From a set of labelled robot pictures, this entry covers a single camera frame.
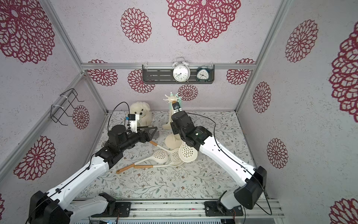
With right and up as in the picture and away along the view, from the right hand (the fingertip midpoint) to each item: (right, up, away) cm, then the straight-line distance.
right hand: (177, 117), depth 73 cm
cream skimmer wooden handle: (+5, -20, +5) cm, 21 cm away
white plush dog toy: (-25, +7, +25) cm, 36 cm away
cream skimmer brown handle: (-3, -23, +21) cm, 32 cm away
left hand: (-14, -6, +1) cm, 15 cm away
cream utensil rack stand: (-4, -16, +27) cm, 32 cm away
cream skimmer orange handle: (-12, -24, +17) cm, 32 cm away
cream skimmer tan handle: (-22, -31, +16) cm, 41 cm away
